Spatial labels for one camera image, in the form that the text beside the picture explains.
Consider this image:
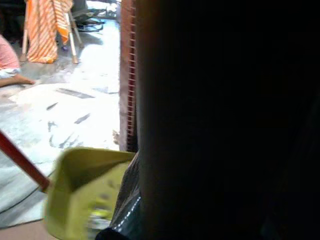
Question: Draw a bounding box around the black cable on floor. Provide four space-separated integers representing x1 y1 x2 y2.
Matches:
74 17 106 33

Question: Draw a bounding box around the orange white striped cloth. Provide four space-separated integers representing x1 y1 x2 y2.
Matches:
24 0 74 64

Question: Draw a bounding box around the person in pink shirt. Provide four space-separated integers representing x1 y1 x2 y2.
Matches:
0 34 36 88

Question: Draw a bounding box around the red-brown plastic grille panel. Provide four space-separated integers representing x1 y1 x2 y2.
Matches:
118 0 139 153

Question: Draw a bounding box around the black plastic trash bag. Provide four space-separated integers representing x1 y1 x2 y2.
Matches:
109 151 144 235

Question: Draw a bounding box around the yellow-green dustpan with red handle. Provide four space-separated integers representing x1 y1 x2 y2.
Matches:
0 129 137 240

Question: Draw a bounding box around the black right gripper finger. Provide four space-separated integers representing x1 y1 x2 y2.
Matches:
95 226 127 240

